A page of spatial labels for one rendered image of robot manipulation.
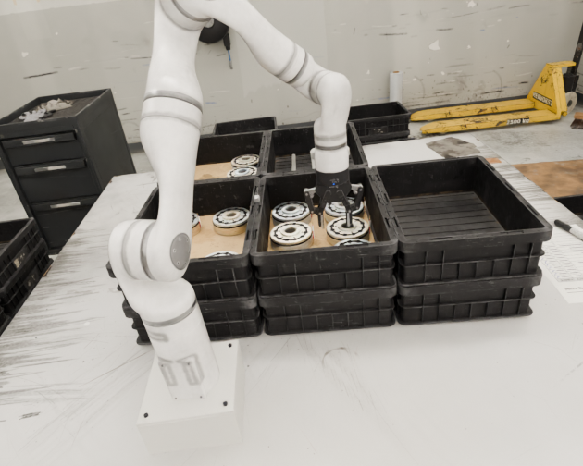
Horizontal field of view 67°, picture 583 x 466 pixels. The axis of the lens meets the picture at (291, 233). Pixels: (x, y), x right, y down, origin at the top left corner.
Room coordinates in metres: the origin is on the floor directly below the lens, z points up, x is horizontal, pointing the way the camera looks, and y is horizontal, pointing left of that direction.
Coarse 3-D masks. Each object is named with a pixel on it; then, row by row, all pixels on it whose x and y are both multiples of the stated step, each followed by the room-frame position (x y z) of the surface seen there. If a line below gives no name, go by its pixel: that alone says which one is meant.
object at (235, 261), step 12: (216, 180) 1.14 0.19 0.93; (228, 180) 1.13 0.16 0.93; (240, 180) 1.13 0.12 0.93; (252, 180) 1.13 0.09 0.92; (156, 192) 1.12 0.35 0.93; (144, 204) 1.04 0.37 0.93; (252, 204) 0.97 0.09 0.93; (252, 216) 0.91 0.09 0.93; (252, 228) 0.85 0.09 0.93; (108, 264) 0.77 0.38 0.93; (192, 264) 0.75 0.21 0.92; (204, 264) 0.75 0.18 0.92; (216, 264) 0.74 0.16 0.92; (228, 264) 0.74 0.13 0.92; (240, 264) 0.74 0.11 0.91
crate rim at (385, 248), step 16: (272, 176) 1.13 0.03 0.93; (288, 176) 1.12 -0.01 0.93; (368, 176) 1.05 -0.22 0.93; (256, 208) 0.95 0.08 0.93; (384, 208) 0.87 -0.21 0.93; (256, 224) 0.87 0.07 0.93; (384, 224) 0.81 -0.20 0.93; (256, 240) 0.80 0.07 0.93; (256, 256) 0.74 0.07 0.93; (272, 256) 0.74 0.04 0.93; (288, 256) 0.73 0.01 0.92; (304, 256) 0.73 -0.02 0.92; (320, 256) 0.73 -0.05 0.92; (336, 256) 0.73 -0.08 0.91; (352, 256) 0.73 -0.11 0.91; (368, 256) 0.72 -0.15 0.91
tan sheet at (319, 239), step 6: (324, 210) 1.08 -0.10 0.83; (270, 216) 1.08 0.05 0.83; (312, 216) 1.05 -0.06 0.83; (324, 216) 1.04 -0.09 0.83; (366, 216) 1.01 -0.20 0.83; (270, 222) 1.05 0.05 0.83; (324, 222) 1.01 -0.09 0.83; (366, 222) 0.99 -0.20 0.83; (270, 228) 1.01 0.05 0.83; (318, 228) 0.98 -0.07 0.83; (324, 228) 0.98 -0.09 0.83; (318, 234) 0.96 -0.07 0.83; (324, 234) 0.95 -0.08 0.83; (372, 234) 0.93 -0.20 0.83; (318, 240) 0.93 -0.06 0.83; (324, 240) 0.92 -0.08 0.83; (372, 240) 0.90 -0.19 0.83; (270, 246) 0.93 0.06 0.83; (312, 246) 0.90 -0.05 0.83; (318, 246) 0.90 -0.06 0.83; (324, 246) 0.90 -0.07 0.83
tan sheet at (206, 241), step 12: (204, 216) 1.13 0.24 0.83; (204, 228) 1.06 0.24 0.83; (192, 240) 1.00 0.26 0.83; (204, 240) 0.99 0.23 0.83; (216, 240) 0.99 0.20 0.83; (228, 240) 0.98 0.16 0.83; (240, 240) 0.97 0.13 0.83; (192, 252) 0.94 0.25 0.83; (204, 252) 0.94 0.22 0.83; (240, 252) 0.92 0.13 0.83
